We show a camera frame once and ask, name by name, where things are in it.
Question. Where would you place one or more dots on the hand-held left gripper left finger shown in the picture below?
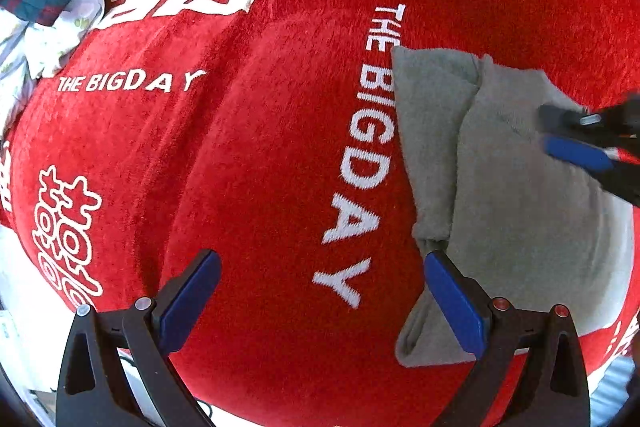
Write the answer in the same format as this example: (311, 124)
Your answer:
(187, 302)

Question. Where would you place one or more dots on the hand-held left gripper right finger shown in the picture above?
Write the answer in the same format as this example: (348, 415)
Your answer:
(455, 302)

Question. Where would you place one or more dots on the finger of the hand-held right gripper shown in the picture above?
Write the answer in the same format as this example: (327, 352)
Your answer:
(575, 152)
(560, 119)

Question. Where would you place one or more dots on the grey sweater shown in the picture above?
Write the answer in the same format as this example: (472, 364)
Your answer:
(525, 217)

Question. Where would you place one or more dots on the pile of mixed clothes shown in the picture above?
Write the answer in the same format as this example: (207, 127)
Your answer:
(65, 32)

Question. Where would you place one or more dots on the red printed blanket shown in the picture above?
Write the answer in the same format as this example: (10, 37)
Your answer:
(280, 157)

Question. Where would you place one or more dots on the blue cloth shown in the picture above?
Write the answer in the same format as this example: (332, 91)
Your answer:
(612, 387)

